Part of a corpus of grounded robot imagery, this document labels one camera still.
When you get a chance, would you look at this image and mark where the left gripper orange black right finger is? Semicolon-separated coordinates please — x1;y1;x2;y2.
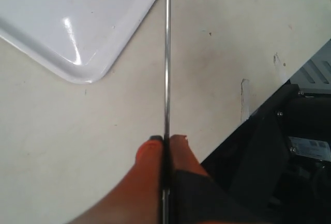
170;135;261;223

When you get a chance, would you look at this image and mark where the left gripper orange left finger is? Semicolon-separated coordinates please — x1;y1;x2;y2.
70;136;163;223

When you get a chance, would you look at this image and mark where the thin metal skewer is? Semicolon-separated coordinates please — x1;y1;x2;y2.
161;0;171;223

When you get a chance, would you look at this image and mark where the white plastic tray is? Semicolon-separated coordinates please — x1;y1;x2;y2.
1;0;155;84

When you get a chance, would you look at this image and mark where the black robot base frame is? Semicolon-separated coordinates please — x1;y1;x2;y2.
200;37;331;224

